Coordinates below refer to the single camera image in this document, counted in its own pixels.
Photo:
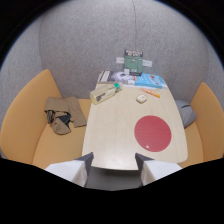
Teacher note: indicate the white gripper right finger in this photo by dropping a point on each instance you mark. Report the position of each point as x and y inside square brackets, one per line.
[155, 170]

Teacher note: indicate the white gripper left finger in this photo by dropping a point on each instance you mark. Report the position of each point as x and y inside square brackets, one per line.
[75, 170]

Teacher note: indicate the red round mat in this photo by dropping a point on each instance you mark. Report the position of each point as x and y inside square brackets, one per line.
[153, 133]

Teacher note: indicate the brown jacket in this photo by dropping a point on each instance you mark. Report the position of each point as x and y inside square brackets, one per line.
[63, 113]

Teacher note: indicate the orange bench seat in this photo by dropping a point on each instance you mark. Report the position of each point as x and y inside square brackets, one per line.
[204, 130]
[36, 126]

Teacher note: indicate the grey cushion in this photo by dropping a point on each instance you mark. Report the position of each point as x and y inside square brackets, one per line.
[185, 112]

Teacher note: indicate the orange pen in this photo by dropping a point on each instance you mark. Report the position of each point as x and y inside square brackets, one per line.
[149, 92]

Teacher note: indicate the clear bottle with green cap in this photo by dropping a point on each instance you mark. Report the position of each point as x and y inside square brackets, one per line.
[103, 93]

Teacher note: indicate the blue book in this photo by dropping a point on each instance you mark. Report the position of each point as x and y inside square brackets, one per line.
[150, 81]

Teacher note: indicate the grey striped box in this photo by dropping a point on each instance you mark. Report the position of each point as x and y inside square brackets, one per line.
[104, 77]

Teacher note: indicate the plastic wrapped white package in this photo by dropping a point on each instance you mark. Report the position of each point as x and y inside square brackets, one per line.
[122, 77]

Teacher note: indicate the white wall socket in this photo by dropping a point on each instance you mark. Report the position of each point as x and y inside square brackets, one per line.
[120, 60]
[147, 63]

